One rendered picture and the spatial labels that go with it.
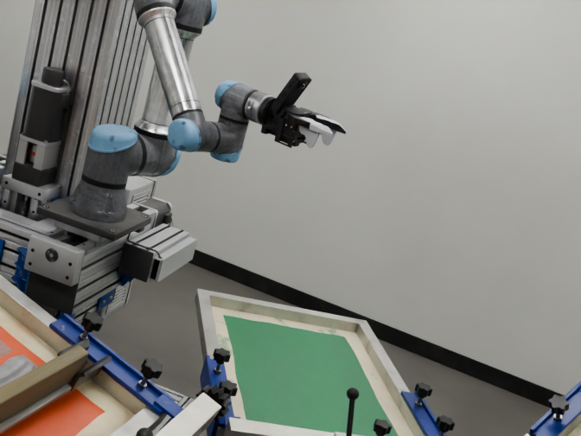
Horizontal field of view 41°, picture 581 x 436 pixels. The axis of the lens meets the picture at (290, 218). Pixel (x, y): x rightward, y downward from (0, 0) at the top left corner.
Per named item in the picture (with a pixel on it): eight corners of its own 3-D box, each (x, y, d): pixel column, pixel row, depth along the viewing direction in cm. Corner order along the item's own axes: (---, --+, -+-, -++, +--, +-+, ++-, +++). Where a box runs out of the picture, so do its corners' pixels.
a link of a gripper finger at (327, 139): (347, 150, 178) (312, 138, 182) (352, 125, 176) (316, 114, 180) (341, 152, 176) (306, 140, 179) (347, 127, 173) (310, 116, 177)
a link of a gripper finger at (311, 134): (328, 154, 172) (303, 141, 178) (334, 129, 170) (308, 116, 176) (318, 155, 170) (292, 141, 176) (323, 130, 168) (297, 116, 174)
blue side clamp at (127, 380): (38, 344, 161) (52, 319, 159) (53, 337, 166) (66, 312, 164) (148, 433, 156) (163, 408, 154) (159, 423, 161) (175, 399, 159)
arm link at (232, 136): (192, 153, 190) (203, 111, 187) (222, 154, 199) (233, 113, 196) (214, 163, 186) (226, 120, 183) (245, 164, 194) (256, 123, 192)
